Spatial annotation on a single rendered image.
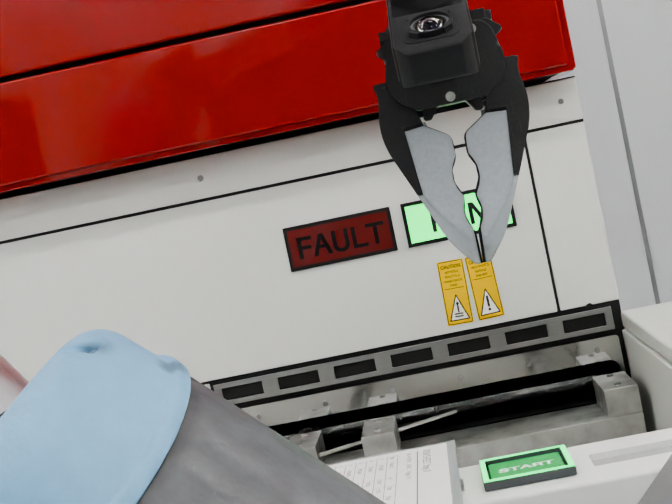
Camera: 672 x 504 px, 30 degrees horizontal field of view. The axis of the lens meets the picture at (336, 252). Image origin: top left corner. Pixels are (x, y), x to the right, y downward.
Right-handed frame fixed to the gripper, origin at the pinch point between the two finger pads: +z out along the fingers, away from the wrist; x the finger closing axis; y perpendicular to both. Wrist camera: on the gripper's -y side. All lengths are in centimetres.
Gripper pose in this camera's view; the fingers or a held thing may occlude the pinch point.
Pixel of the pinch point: (479, 243)
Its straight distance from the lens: 76.9
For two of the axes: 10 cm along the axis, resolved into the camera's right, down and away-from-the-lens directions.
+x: -9.8, 2.0, 0.7
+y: 0.6, -0.7, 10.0
